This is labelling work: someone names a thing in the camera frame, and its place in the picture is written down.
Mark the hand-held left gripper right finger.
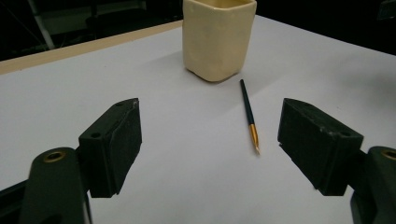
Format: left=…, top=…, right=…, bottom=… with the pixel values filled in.
left=277, top=98, right=396, bottom=224

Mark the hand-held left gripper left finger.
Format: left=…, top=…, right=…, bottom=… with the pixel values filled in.
left=18, top=98, right=143, bottom=224

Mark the dark green pen gold tip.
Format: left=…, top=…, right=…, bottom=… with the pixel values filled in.
left=239, top=78, right=262, bottom=156

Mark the metal stand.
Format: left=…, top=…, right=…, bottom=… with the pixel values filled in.
left=27, top=0, right=56, bottom=50

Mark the cream ceramic cup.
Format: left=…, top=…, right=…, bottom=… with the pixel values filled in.
left=181, top=0, right=258, bottom=83

